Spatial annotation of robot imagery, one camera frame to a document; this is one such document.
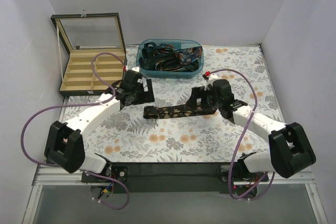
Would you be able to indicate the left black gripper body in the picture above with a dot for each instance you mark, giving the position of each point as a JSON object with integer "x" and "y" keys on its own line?
{"x": 146, "y": 91}

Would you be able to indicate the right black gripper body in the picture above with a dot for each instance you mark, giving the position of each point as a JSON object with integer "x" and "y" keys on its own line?
{"x": 199, "y": 99}

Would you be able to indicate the black gold floral tie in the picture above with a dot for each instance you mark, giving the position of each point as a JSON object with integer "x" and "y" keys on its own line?
{"x": 178, "y": 111}

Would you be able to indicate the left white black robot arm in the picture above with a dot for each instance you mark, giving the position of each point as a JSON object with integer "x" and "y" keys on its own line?
{"x": 65, "y": 142}

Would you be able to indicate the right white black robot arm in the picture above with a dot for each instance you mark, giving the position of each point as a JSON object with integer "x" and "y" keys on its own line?
{"x": 289, "y": 148}

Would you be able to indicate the pile of dark ties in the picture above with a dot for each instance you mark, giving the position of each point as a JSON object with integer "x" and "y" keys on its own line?
{"x": 162, "y": 58}

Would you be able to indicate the teal plastic bin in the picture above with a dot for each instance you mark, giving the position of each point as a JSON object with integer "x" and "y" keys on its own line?
{"x": 177, "y": 44}

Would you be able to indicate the blue floral tie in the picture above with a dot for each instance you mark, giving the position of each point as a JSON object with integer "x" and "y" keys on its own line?
{"x": 189, "y": 55}

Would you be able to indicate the black compartment display box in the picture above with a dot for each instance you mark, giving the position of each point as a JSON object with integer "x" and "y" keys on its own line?
{"x": 96, "y": 51}

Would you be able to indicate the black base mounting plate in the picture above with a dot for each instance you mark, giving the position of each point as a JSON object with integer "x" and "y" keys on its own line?
{"x": 171, "y": 177}

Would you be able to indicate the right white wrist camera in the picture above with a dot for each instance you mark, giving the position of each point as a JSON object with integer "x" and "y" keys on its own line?
{"x": 210, "y": 79}

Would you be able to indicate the aluminium frame rail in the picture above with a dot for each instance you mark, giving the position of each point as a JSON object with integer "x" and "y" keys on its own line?
{"x": 177, "y": 193}

